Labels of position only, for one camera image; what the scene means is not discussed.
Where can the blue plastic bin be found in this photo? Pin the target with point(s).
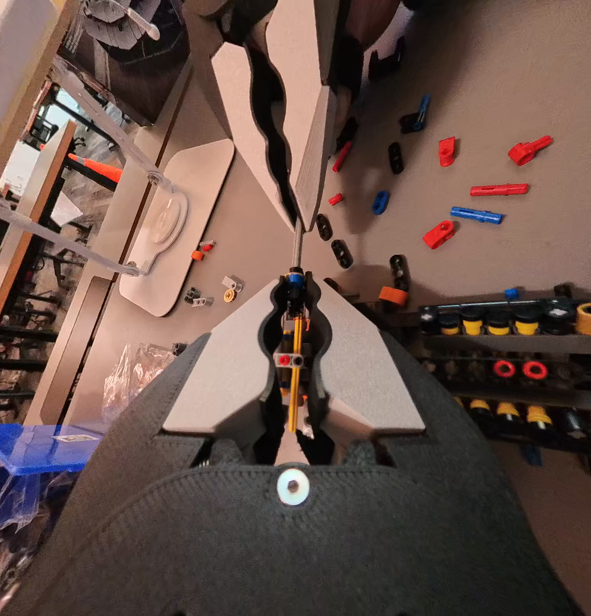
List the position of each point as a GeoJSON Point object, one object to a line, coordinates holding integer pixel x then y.
{"type": "Point", "coordinates": [31, 452]}

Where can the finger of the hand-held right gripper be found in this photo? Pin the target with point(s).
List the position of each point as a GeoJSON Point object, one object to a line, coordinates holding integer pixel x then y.
{"type": "Point", "coordinates": [242, 120]}
{"type": "Point", "coordinates": [300, 43]}

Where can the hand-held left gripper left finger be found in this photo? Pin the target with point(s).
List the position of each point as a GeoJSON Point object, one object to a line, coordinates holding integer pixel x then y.
{"type": "Point", "coordinates": [213, 375]}

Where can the orange lego connector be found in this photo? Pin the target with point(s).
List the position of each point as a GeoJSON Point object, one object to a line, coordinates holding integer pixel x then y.
{"type": "Point", "coordinates": [393, 295]}

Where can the red long lego pin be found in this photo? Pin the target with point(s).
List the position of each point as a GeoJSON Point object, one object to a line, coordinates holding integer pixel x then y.
{"type": "Point", "coordinates": [342, 157]}
{"type": "Point", "coordinates": [499, 189]}

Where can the red connector with axle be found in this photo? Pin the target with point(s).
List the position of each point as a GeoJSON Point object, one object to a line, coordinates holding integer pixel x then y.
{"type": "Point", "coordinates": [524, 154]}

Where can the clear plastic bag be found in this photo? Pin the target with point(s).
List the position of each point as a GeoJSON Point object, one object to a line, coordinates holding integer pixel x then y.
{"type": "Point", "coordinates": [132, 380]}

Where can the white stand base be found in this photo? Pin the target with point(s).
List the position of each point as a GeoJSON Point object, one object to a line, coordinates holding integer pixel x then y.
{"type": "Point", "coordinates": [199, 168]}

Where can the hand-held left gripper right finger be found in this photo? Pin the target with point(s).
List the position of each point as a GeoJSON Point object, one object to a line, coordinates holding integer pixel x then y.
{"type": "Point", "coordinates": [367, 375]}

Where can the red lego axle connector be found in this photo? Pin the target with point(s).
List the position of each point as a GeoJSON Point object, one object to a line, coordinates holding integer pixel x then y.
{"type": "Point", "coordinates": [447, 151]}

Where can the blue long lego pin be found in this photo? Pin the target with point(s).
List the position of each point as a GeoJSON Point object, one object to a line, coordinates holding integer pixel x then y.
{"type": "Point", "coordinates": [475, 214]}

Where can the dark grey double connector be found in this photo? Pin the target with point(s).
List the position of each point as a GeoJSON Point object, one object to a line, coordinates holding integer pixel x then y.
{"type": "Point", "coordinates": [191, 295]}
{"type": "Point", "coordinates": [178, 347]}

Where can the dark box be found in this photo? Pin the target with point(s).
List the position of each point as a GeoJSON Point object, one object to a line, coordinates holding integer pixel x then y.
{"type": "Point", "coordinates": [146, 86]}

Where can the black connector with blue pin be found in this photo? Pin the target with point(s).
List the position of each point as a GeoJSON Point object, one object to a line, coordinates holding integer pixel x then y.
{"type": "Point", "coordinates": [411, 122]}

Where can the tan round lego pulley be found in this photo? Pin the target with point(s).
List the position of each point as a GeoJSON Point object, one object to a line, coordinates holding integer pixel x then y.
{"type": "Point", "coordinates": [230, 296]}

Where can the lego technic engine model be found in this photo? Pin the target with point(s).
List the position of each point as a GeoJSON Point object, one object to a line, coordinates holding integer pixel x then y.
{"type": "Point", "coordinates": [516, 342]}

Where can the light grey thin liftarm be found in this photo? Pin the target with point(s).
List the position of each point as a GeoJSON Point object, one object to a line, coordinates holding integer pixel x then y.
{"type": "Point", "coordinates": [230, 281]}

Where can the black lego liftarm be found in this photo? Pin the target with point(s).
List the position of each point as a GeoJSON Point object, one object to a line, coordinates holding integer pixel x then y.
{"type": "Point", "coordinates": [342, 253]}
{"type": "Point", "coordinates": [323, 227]}
{"type": "Point", "coordinates": [396, 158]}
{"type": "Point", "coordinates": [399, 269]}

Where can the orange plastic part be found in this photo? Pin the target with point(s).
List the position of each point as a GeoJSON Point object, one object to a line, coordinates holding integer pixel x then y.
{"type": "Point", "coordinates": [103, 169]}

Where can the red lego pin connector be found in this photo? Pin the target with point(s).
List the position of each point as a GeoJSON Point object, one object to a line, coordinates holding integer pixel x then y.
{"type": "Point", "coordinates": [437, 236]}

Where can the blue small lego connector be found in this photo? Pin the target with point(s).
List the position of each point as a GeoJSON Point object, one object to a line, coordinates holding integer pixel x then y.
{"type": "Point", "coordinates": [380, 203]}

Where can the light grey three-hole connector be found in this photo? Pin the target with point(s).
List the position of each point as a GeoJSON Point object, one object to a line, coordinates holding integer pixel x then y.
{"type": "Point", "coordinates": [202, 302]}

